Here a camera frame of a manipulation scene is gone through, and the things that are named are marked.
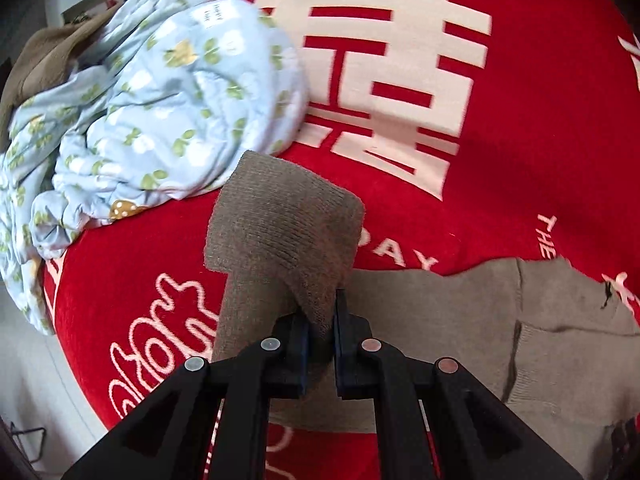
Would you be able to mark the tan cloth garment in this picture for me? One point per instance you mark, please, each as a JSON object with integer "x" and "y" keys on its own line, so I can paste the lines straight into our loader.
{"x": 40, "y": 60}

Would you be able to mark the light blue floral garment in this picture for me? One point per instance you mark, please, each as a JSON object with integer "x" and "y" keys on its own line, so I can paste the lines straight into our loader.
{"x": 165, "y": 85}

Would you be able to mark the red printed blanket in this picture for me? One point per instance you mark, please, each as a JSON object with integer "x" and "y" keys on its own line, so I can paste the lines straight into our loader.
{"x": 525, "y": 110}

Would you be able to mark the brown knit sweater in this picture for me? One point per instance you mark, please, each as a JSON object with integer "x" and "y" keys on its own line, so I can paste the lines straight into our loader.
{"x": 280, "y": 220}

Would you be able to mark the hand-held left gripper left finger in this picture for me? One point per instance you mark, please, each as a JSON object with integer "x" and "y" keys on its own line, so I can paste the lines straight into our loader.
{"x": 299, "y": 355}

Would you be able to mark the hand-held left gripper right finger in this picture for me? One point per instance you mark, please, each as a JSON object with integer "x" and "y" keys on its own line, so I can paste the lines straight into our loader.
{"x": 342, "y": 355}

